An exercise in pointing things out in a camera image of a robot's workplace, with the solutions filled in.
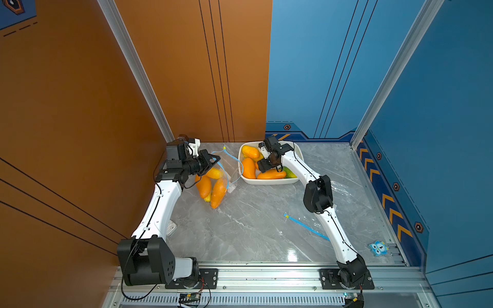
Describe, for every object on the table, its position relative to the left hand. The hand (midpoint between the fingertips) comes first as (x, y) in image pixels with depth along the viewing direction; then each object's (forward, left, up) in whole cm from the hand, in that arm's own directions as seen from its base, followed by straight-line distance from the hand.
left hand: (220, 155), depth 78 cm
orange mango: (-5, +2, -18) cm, 19 cm away
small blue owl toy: (-28, -66, -26) cm, 77 cm away
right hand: (+15, -20, -25) cm, 36 cm away
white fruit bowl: (+3, -17, -24) cm, 29 cm away
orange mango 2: (+5, -23, -20) cm, 31 cm away
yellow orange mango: (+1, +5, -14) cm, 15 cm away
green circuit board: (-46, +11, -29) cm, 55 cm away
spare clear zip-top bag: (-11, -35, -27) cm, 46 cm away
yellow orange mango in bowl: (+18, -12, -18) cm, 28 cm away
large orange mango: (-3, +10, -18) cm, 21 cm away
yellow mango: (-7, +8, -24) cm, 26 cm away
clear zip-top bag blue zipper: (-2, +6, -19) cm, 20 cm away
